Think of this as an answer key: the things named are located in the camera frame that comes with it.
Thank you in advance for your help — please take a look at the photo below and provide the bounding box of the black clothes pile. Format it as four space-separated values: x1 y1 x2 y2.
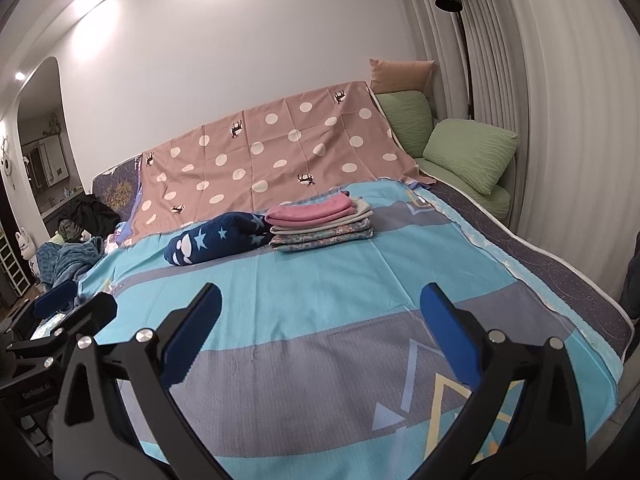
75 194 122 238

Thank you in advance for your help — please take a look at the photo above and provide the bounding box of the olive green cloth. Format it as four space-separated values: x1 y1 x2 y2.
56 218 87 242

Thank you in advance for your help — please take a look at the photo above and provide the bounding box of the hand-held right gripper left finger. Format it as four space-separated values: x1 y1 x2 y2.
52 282 223 480

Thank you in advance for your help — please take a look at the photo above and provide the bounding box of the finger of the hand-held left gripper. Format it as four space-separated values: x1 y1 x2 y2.
47 292 118 356
7 280 78 343

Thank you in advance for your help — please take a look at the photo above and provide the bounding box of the beige folded cloth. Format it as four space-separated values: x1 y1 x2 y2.
270 199 374 235

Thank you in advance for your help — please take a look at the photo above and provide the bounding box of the white wall cabinet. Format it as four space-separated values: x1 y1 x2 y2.
22 134 69 187

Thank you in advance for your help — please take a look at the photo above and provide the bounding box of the blue knitted blanket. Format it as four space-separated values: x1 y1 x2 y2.
37 237 104 287

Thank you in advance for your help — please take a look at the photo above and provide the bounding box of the brown polka dot sheet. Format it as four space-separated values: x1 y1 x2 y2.
122 80 436 246

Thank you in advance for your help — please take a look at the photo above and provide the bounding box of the white ladder rack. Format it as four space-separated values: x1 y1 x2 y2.
0 230 29 297

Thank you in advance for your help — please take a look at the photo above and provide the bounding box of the pink long-sleeve shirt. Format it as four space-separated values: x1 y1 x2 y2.
265 196 353 227

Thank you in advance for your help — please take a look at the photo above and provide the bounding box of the turquoise grey patterned bedsheet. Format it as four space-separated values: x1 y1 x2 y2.
30 180 626 466

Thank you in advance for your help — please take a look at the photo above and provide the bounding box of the large green pillow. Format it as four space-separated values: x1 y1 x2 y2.
422 119 519 196

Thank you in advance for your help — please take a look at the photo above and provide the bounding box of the white cat figure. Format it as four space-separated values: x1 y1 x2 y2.
15 227 42 277

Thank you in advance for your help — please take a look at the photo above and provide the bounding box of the upright green pillow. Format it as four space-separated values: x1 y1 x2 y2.
374 90 435 158

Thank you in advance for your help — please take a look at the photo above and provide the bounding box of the dark cloth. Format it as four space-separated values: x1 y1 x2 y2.
619 230 640 321

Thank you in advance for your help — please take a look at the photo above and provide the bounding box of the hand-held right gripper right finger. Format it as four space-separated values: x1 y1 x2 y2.
420 282 587 480

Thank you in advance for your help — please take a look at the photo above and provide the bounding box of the tan cushion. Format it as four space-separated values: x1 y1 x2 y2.
369 58 437 94

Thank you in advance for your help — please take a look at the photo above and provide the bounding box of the navy star fleece blanket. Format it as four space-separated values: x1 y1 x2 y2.
165 211 273 267

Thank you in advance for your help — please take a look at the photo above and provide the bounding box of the green bed sheet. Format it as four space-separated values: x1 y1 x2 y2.
414 156 517 222

